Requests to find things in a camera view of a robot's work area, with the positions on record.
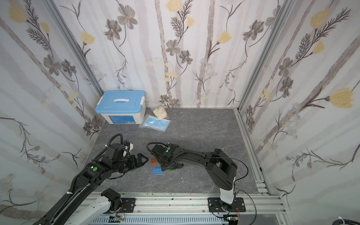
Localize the blue long lego brick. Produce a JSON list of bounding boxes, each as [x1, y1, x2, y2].
[[152, 168, 163, 174]]

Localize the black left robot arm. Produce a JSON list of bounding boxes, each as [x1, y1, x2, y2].
[[34, 134, 149, 225]]

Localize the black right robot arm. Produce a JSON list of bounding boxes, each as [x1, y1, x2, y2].
[[146, 142, 249, 212]]

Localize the bagged blue face mask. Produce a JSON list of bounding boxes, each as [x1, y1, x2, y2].
[[139, 114, 171, 133]]

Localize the bagged cream gloves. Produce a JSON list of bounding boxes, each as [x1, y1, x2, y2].
[[151, 106, 168, 120]]

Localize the blue lidded white storage box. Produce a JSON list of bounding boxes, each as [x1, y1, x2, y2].
[[95, 90, 146, 125]]

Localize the white slotted cable duct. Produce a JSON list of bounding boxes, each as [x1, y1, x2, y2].
[[90, 215, 229, 225]]

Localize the right aluminium side rail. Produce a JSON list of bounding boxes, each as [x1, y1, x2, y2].
[[234, 109, 273, 196]]

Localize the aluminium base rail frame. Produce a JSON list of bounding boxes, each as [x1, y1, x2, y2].
[[65, 191, 291, 225]]

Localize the left aluminium corner post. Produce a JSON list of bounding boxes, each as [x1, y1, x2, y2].
[[42, 0, 104, 96]]

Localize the aluminium corner post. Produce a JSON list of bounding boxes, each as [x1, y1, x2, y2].
[[237, 1, 296, 112], [42, 0, 104, 96]]

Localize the right aluminium corner post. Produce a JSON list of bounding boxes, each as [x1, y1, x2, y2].
[[237, 1, 296, 112]]

